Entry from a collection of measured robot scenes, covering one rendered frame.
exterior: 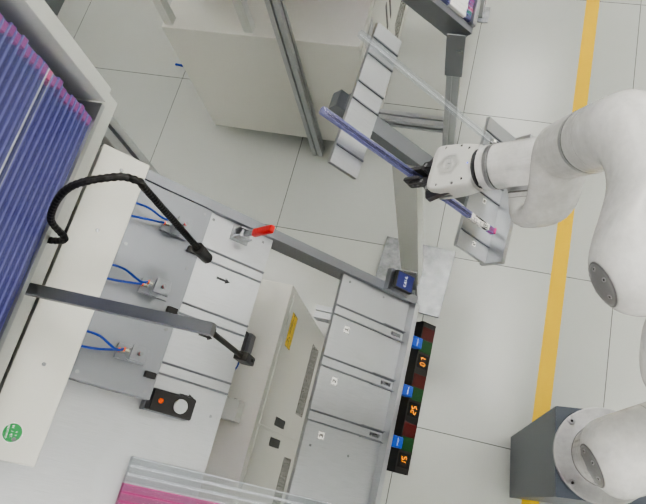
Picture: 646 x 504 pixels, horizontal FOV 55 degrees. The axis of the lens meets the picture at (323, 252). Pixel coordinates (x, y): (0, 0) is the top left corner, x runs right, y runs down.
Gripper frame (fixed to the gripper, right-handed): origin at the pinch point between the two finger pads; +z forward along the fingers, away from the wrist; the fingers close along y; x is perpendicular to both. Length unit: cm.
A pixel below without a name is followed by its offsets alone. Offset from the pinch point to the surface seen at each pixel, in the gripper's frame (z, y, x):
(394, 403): 7.4, 42.2, 21.5
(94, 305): 3, 49, -50
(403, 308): 10.5, 21.4, 19.7
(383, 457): 7, 53, 22
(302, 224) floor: 95, -21, 50
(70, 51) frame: 2, 21, -67
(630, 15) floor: 12, -139, 106
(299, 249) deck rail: 16.0, 20.9, -9.9
